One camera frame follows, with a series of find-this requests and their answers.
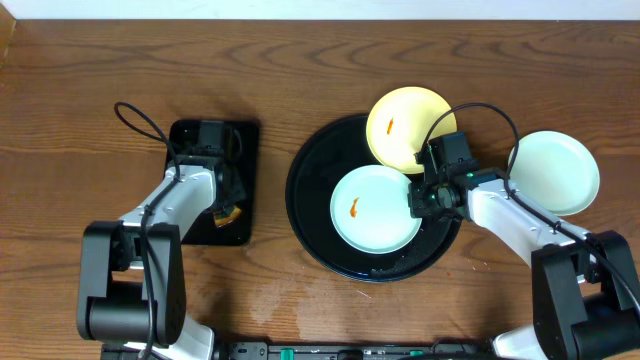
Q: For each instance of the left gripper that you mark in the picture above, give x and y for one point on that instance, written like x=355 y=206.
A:
x=232 y=186

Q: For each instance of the round black tray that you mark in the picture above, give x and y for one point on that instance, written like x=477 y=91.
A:
x=327 y=156

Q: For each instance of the yellow plate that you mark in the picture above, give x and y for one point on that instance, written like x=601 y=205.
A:
x=398 y=124

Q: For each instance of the green and orange sponge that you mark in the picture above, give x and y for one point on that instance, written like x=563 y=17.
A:
x=226 y=215

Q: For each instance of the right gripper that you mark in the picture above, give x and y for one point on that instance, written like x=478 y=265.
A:
x=418 y=208

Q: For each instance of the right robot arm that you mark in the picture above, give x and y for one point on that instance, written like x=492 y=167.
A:
x=585 y=287

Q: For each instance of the black rectangular tray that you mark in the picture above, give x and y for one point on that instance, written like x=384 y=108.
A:
x=203 y=231

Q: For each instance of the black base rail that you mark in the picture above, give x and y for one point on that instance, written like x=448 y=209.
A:
x=264 y=351

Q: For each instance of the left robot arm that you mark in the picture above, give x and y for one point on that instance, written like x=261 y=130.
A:
x=132 y=292

